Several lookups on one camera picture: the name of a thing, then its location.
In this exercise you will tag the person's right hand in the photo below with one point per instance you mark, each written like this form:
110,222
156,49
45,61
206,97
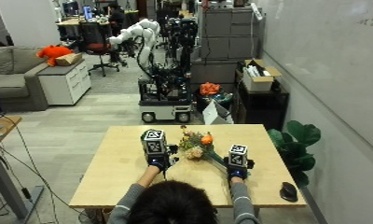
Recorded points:
237,171

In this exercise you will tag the person's left hand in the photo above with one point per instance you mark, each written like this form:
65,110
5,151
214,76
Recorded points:
157,162

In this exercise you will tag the mixed flower bouquet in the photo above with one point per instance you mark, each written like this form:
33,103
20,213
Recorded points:
196,145

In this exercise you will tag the white marker cube right glove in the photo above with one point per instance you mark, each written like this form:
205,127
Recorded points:
238,154

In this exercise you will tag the white marker cube glove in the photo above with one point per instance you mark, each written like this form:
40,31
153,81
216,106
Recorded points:
238,154
154,142

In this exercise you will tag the white marker cube left glove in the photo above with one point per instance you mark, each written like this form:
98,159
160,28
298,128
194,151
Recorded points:
154,142

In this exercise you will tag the white paper bag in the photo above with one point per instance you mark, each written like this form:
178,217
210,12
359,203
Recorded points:
216,114

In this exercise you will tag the green leafy potted plant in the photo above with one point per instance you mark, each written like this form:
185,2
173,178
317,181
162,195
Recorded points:
295,149

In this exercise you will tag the black computer mouse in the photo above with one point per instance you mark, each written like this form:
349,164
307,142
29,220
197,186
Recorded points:
287,191

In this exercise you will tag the mobile robot cart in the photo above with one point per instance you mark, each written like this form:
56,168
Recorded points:
165,96

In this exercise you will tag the black shelf cabinet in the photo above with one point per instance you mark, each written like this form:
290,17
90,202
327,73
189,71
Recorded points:
261,107

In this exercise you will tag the black bin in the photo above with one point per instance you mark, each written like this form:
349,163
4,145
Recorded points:
213,101

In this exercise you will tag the orange flower bunch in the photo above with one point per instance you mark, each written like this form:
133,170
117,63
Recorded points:
209,88

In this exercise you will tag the open cardboard box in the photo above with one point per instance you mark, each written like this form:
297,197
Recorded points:
258,75

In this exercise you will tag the white drawer cabinet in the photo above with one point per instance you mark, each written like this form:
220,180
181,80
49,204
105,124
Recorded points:
64,81

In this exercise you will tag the brown paper bag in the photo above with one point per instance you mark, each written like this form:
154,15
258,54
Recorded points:
68,59

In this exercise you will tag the black office chair red seat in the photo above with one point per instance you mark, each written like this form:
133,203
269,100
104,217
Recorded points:
96,43

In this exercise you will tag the grey filing cabinets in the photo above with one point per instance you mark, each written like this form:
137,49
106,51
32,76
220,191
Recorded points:
227,34

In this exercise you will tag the wooden side desk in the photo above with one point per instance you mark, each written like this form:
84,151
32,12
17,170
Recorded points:
1,155

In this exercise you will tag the orange plush toy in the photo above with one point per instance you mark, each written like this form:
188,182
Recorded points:
52,53

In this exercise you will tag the grey sofa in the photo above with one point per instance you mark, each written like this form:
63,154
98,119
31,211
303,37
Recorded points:
12,76

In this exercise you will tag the lit computer monitor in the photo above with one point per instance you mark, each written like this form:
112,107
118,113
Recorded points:
87,12

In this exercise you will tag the wall whiteboard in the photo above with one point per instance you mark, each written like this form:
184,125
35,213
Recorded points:
331,56

